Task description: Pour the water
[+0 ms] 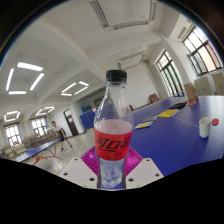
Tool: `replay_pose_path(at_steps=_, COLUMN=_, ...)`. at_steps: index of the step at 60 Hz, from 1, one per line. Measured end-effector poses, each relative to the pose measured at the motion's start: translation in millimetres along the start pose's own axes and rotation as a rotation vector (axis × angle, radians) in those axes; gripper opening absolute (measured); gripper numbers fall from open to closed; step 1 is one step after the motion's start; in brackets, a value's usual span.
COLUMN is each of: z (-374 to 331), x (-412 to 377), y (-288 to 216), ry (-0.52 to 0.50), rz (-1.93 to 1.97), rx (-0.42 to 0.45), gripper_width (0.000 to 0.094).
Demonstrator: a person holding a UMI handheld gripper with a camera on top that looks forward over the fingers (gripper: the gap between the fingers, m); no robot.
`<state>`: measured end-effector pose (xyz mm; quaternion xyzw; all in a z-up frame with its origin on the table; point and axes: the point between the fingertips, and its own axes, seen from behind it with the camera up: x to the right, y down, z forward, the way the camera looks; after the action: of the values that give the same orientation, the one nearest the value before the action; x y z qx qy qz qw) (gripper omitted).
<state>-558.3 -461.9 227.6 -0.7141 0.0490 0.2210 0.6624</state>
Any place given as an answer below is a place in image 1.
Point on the large multi-pane window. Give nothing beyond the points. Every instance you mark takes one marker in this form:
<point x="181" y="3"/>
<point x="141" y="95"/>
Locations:
<point x="203" y="50"/>

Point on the brown cardboard box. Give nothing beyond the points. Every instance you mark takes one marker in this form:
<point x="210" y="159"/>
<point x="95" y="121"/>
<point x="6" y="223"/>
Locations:
<point x="191" y="91"/>

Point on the clear bottle with red label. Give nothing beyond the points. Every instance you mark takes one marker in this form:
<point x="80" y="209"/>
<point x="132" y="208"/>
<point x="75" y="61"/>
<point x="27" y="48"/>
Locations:
<point x="113" y="140"/>

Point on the tall narrow window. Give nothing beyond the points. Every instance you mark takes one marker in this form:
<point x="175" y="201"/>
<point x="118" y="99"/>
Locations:
<point x="170" y="73"/>

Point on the white two-door cabinet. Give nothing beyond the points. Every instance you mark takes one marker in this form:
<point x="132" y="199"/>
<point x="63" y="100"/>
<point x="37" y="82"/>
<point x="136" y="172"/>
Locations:
<point x="218" y="82"/>
<point x="202" y="86"/>

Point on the white cup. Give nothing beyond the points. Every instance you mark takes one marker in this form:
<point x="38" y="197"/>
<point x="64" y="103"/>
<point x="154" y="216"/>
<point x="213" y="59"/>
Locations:
<point x="204" y="127"/>

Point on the blue table tennis table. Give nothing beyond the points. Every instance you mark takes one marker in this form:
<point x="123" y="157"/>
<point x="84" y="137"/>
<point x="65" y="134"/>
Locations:
<point x="36" y="151"/>

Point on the thin pinkish grey book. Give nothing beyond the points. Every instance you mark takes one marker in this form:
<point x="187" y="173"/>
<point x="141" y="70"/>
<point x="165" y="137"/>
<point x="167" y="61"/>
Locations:
<point x="150" y="118"/>

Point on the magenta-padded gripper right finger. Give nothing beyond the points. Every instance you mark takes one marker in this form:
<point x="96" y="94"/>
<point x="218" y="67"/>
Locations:
<point x="145" y="173"/>

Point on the ceiling strip lights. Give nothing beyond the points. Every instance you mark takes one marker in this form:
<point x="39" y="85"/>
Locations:
<point x="25" y="78"/>

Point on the small yellow and blue book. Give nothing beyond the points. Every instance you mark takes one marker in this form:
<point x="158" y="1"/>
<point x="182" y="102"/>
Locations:
<point x="143" y="125"/>

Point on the large yellow book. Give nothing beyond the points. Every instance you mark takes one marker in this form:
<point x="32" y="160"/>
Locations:
<point x="168" y="113"/>

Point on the red table tennis paddle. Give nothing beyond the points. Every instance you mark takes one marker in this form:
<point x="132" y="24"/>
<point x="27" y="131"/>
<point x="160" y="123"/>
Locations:
<point x="192" y="103"/>

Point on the blue partition panels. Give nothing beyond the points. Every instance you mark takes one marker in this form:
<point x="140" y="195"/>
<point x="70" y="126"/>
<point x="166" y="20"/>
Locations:
<point x="87" y="120"/>

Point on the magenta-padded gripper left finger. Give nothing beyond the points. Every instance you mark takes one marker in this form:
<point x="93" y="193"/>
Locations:
<point x="78" y="173"/>

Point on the dark brown door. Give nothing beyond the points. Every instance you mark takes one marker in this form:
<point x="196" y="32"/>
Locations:
<point x="71" y="122"/>

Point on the person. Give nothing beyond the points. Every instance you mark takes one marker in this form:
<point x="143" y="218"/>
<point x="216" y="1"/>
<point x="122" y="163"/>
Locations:
<point x="60" y="131"/>

